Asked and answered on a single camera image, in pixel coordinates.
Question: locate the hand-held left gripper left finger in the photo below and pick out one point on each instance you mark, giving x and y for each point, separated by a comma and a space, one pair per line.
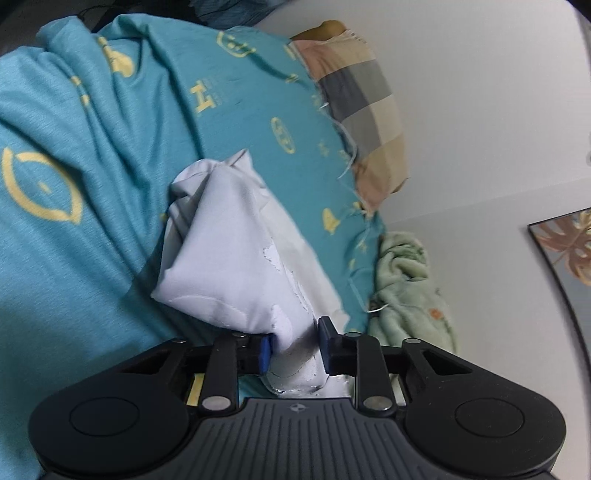
264, 354

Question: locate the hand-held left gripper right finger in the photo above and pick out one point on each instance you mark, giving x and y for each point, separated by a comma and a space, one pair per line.
325, 348

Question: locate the white t-shirt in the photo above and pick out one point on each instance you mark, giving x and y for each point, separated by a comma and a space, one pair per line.
221, 240

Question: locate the green fleece blanket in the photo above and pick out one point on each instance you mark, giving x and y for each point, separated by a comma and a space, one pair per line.
406, 286

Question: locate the checkered pillow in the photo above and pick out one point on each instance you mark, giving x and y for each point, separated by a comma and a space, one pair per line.
360, 97

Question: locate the teal printed bed cover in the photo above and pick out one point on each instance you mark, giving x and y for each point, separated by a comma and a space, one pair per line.
92, 138

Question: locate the mustard yellow pillow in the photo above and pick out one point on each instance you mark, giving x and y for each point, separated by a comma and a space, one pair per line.
323, 30

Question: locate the framed wall picture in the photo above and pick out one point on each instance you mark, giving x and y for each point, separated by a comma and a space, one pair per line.
565, 258

